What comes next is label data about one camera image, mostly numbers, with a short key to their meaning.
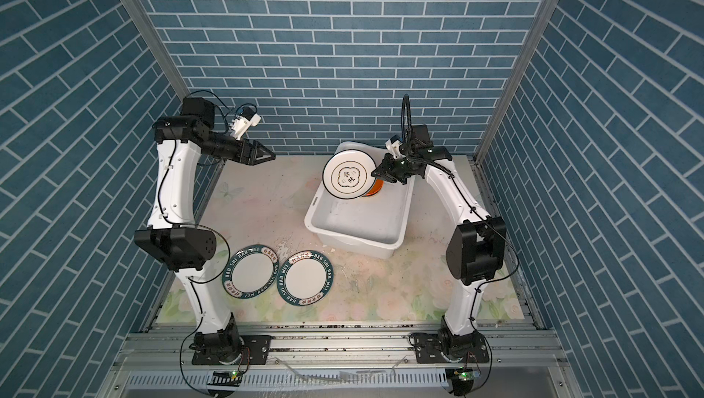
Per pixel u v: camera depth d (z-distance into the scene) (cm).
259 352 73
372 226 100
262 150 74
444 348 66
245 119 69
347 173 87
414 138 69
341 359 73
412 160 65
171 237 49
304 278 87
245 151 67
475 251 49
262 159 72
